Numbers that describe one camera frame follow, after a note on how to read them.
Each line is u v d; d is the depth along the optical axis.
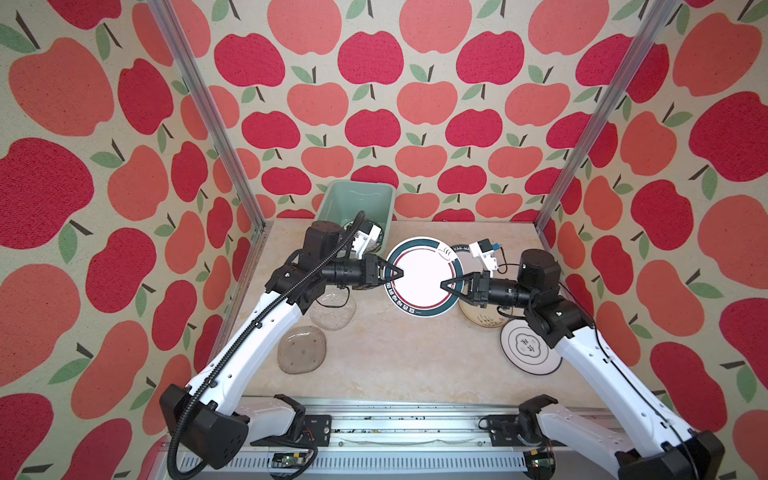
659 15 0.70
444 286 0.65
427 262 0.66
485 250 0.64
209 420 0.37
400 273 0.64
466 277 0.63
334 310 0.96
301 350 0.88
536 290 0.54
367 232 0.62
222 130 0.93
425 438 0.74
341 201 1.15
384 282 0.61
